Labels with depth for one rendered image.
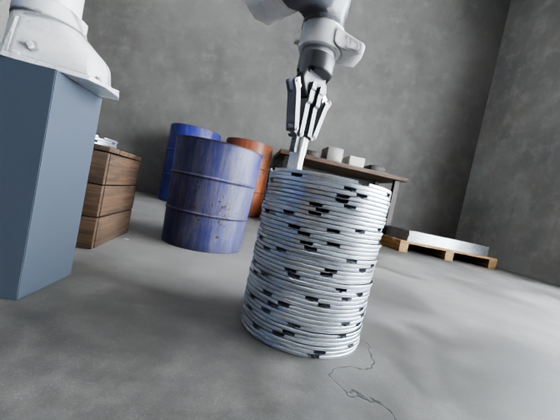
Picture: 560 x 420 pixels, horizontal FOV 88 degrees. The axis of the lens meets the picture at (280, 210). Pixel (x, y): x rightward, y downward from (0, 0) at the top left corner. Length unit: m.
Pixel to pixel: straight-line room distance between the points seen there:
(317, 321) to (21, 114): 0.68
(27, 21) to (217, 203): 0.80
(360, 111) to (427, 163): 1.30
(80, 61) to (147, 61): 3.76
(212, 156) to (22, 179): 0.72
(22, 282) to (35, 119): 0.32
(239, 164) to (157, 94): 3.14
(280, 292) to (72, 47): 0.64
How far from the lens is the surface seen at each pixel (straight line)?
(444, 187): 5.09
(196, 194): 1.29
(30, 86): 0.75
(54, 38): 0.79
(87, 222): 1.16
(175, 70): 4.41
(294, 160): 0.61
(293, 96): 0.61
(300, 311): 0.61
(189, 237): 1.32
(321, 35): 0.65
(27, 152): 0.74
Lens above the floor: 0.30
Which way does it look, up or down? 2 degrees down
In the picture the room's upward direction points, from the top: 12 degrees clockwise
